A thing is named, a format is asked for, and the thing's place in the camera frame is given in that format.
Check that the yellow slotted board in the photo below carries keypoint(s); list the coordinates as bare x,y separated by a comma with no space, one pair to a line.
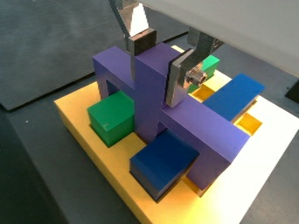
231,194

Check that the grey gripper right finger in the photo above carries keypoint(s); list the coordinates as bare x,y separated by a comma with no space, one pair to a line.
184,69

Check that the blue long block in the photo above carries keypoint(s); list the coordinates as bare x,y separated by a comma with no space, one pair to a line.
159,167

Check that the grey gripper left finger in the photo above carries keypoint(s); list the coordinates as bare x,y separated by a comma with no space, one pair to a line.
139,35

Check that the green long block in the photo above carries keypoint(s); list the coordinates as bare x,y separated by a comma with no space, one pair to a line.
131,105

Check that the purple three-legged block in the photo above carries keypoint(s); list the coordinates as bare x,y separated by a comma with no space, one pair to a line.
225,139

